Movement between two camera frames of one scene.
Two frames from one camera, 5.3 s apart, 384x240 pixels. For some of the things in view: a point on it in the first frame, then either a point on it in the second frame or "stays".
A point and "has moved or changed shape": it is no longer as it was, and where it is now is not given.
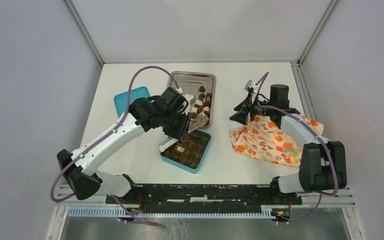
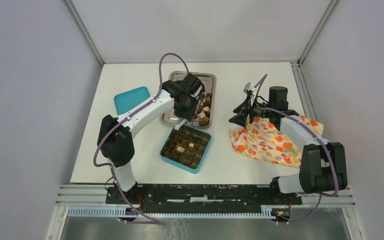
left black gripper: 182,132 → 188,115
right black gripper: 243,110 stays
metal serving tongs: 200,121 has moved or changed shape
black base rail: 205,198 stays
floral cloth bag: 261,139 stays
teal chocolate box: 187,155 stays
